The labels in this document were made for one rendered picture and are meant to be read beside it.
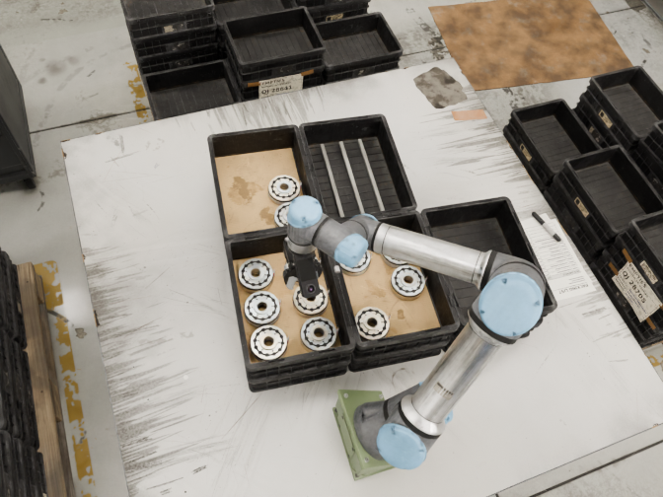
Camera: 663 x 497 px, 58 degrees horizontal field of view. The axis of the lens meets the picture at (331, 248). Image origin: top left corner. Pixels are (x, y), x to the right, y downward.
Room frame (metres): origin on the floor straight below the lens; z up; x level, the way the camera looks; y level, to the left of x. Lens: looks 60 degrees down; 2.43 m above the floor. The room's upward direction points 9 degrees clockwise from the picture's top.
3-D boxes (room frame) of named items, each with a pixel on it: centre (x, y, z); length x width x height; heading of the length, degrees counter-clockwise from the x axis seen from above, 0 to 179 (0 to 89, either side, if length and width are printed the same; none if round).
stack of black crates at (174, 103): (1.94, 0.75, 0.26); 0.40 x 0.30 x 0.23; 118
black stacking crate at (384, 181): (1.20, -0.04, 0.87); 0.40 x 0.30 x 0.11; 21
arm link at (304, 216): (0.74, 0.07, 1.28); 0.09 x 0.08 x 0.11; 64
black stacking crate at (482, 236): (0.93, -0.46, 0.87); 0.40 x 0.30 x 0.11; 21
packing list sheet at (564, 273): (1.11, -0.74, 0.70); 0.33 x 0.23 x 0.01; 28
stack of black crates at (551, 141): (2.01, -0.97, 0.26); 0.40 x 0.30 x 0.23; 28
